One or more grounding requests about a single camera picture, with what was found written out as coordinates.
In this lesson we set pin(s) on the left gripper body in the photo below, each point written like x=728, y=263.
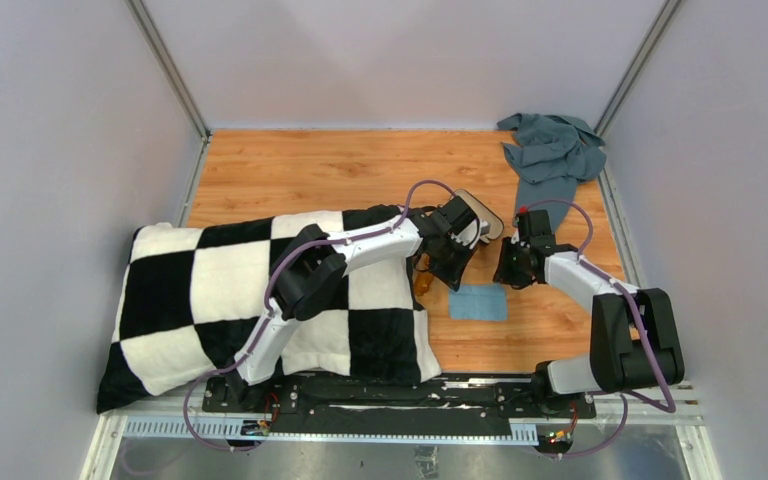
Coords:
x=447, y=236

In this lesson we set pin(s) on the orange sunglasses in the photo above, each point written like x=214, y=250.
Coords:
x=423, y=278

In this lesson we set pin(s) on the black glasses case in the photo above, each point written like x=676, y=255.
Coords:
x=492, y=226

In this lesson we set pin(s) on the small blue cleaning cloth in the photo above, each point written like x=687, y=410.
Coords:
x=486, y=302

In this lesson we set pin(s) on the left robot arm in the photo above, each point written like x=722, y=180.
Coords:
x=306, y=275

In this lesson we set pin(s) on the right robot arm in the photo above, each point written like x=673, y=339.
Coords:
x=634, y=344

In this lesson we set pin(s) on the grey-blue crumpled cloth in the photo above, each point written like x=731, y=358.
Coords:
x=551, y=155

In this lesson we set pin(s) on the black white checkered pillow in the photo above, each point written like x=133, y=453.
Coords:
x=191, y=297

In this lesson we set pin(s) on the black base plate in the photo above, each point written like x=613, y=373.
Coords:
x=449, y=405

